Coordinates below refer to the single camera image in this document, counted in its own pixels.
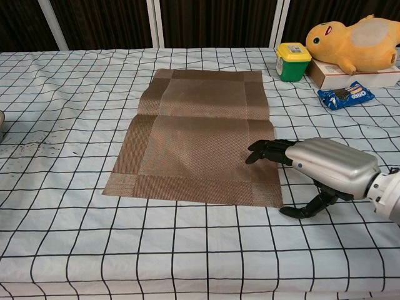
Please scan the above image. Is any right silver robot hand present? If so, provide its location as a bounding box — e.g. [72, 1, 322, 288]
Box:
[245, 137, 381, 219]

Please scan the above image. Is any brown woven placemat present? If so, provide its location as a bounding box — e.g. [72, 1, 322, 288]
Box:
[102, 69, 284, 209]

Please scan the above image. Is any blue cookie packet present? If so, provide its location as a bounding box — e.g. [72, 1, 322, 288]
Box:
[317, 81, 375, 110]

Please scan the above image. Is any white cardboard box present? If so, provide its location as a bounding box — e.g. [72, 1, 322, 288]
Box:
[304, 57, 400, 90]

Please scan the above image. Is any green container with yellow lid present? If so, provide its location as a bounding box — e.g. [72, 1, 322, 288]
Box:
[275, 42, 313, 83]

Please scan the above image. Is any yellow plush toy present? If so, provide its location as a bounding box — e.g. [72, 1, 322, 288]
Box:
[305, 14, 400, 76]

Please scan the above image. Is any white black-checked tablecloth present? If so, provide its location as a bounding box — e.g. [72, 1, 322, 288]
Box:
[0, 46, 400, 300]

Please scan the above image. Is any white double frame post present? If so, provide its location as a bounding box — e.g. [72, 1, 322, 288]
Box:
[146, 0, 165, 49]

